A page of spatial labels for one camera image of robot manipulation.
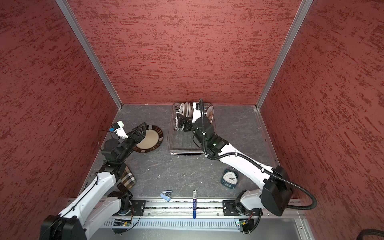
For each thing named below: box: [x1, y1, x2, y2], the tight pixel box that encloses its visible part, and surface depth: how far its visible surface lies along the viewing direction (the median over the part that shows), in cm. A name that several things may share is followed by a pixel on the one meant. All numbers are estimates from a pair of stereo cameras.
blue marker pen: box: [193, 190, 197, 219], surface depth 76 cm
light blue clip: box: [160, 193, 171, 202], surface depth 78 cm
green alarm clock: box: [221, 169, 238, 190], surface depth 81 cm
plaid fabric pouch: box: [121, 165, 136, 189], surface depth 81 cm
